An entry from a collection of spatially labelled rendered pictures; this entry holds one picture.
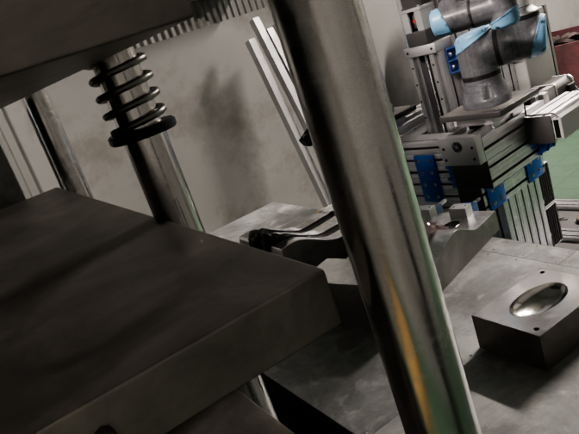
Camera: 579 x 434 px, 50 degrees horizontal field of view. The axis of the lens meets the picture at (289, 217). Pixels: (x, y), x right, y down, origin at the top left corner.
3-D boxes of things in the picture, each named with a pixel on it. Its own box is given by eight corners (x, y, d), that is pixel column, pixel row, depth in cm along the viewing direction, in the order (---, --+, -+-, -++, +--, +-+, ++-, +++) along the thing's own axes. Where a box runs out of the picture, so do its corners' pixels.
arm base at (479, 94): (481, 97, 207) (474, 68, 204) (522, 92, 195) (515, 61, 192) (454, 113, 199) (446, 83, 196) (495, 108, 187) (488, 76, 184)
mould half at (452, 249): (414, 230, 182) (404, 195, 179) (499, 229, 164) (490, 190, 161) (312, 321, 149) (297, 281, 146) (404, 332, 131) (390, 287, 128)
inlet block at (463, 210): (473, 207, 176) (469, 189, 175) (489, 207, 173) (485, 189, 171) (452, 227, 168) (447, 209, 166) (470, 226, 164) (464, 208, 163)
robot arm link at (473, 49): (464, 73, 202) (454, 32, 198) (507, 62, 196) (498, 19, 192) (458, 81, 192) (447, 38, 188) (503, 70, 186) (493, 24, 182)
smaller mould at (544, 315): (546, 297, 126) (539, 267, 124) (617, 314, 113) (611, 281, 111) (479, 347, 118) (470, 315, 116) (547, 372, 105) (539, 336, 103)
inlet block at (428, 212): (439, 208, 184) (434, 192, 182) (454, 207, 181) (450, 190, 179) (418, 228, 175) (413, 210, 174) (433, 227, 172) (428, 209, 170)
